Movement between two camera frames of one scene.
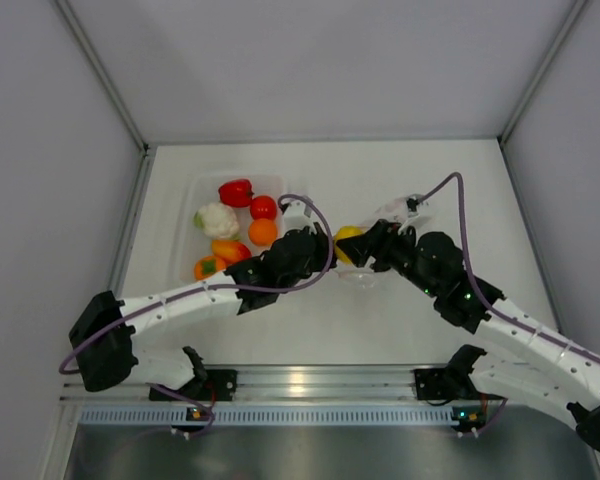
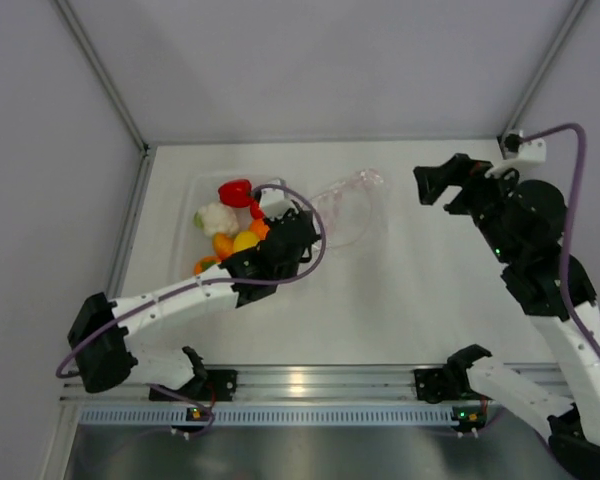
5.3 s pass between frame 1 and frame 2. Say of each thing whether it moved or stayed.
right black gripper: moved
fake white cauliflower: stayed
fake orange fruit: stayed
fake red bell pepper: stayed
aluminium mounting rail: stayed
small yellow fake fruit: moved
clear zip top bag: moved
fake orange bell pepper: stayed
